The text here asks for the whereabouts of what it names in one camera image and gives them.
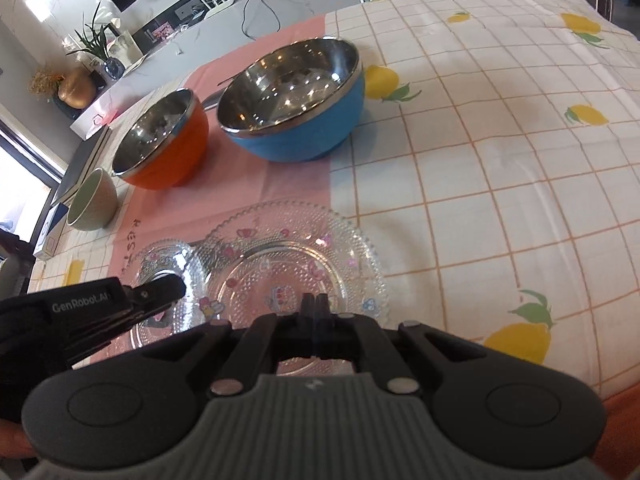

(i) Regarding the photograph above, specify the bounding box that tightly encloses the pink box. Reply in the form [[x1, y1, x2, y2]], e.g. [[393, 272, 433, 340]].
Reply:
[[80, 109, 121, 136]]

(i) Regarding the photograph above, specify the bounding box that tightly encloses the dried flower bunch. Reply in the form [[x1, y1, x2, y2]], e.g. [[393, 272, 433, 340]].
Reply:
[[29, 69, 65, 97]]

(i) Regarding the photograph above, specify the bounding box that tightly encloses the pink printed placemat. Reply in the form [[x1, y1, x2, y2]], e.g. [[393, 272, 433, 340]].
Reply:
[[106, 14, 362, 362]]

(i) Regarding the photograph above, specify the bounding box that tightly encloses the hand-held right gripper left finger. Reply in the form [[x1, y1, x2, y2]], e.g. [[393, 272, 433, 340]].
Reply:
[[145, 294, 318, 397]]

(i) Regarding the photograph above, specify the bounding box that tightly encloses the lemon print checked tablecloth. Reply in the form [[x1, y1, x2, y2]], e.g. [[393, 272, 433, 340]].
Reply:
[[27, 0, 640, 411]]

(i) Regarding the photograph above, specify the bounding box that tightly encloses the green ceramic bowl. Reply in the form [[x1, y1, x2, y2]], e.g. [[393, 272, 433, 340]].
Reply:
[[66, 167, 120, 232]]

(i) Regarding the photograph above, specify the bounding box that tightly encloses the orange cloth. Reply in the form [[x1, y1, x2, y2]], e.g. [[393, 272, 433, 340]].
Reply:
[[587, 387, 640, 480]]

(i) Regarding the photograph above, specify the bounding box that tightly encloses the black notebook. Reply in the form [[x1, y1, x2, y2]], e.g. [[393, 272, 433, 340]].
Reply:
[[51, 129, 114, 207]]

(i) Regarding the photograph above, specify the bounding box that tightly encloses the gold round vase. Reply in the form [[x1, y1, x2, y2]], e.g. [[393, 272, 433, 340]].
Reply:
[[57, 67, 98, 110]]

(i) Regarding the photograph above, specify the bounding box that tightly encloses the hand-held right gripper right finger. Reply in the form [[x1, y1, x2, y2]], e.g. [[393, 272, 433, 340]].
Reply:
[[316, 294, 483, 395]]

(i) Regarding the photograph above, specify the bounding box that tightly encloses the black cable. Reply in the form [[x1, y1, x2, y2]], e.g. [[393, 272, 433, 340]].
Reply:
[[242, 0, 282, 41]]

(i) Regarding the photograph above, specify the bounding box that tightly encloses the white and blue box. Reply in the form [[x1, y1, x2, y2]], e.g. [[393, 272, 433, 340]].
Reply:
[[34, 202, 72, 262]]

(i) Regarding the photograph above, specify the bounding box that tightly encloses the large clear glass plate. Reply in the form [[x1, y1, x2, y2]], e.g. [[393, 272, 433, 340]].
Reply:
[[202, 200, 391, 377]]

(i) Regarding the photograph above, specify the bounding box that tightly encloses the small clear glass plate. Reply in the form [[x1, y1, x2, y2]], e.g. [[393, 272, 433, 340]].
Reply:
[[122, 241, 206, 350]]

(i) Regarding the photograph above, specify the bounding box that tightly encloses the green plant in blue vase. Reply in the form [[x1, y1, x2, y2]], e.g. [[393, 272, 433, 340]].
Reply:
[[65, 2, 127, 81]]

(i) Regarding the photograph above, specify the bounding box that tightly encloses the blue steel bowl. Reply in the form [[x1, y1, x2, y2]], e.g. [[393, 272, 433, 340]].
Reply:
[[216, 36, 366, 163]]

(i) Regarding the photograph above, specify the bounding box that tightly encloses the white paper bag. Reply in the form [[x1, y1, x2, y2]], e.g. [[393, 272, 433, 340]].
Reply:
[[107, 30, 144, 62]]

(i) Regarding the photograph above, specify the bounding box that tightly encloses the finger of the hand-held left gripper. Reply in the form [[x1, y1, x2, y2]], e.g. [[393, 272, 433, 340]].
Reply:
[[62, 301, 176, 368], [122, 276, 187, 312]]

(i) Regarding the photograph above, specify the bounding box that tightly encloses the orange steel bowl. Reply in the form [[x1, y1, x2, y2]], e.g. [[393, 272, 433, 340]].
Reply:
[[111, 87, 210, 191]]

